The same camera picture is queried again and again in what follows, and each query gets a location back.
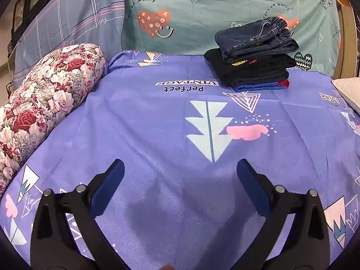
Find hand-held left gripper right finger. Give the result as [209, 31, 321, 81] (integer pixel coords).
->
[231, 159, 330, 270]

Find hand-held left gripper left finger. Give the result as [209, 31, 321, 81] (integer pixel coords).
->
[30, 159, 128, 270]

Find dark blue jeans pants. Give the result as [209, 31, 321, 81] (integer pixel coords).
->
[214, 16, 299, 61]

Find folded blue pants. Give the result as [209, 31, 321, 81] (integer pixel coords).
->
[233, 81, 282, 92]

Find folded black pants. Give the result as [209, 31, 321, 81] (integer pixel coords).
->
[204, 48, 297, 87]

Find purple printed bedsheet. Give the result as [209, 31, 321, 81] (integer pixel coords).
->
[0, 50, 360, 270]

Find floral bolster pillow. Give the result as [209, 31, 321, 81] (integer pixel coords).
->
[0, 43, 108, 195]

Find white textured pillow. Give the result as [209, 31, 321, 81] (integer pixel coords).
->
[332, 77, 360, 109]

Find grey-blue plaid sheet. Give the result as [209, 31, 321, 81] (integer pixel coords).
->
[13, 0, 127, 83]

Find teal heart print sheet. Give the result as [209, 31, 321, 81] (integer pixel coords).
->
[121, 0, 342, 77]

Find wooden bed headboard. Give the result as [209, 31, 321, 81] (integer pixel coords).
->
[321, 0, 360, 79]

